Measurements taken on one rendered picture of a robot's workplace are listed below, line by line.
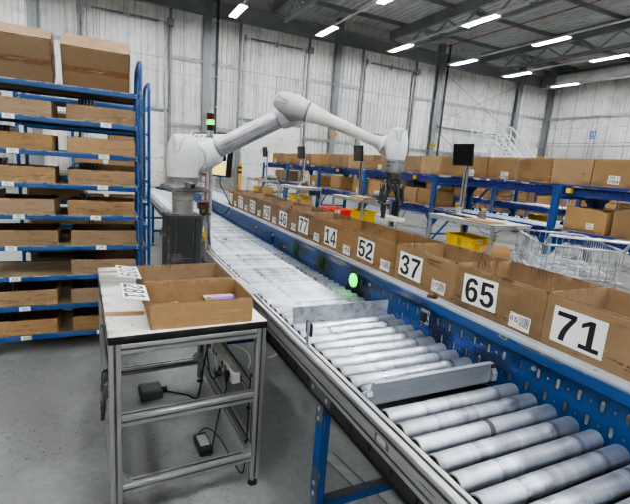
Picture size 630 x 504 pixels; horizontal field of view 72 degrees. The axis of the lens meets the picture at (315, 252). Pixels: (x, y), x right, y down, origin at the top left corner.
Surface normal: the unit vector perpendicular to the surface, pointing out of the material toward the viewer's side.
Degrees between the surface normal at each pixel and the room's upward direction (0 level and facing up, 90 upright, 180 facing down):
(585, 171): 90
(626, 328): 90
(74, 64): 123
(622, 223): 88
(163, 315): 90
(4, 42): 118
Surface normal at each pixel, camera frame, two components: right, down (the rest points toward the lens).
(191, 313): 0.43, 0.23
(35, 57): 0.34, 0.64
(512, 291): -0.90, 0.02
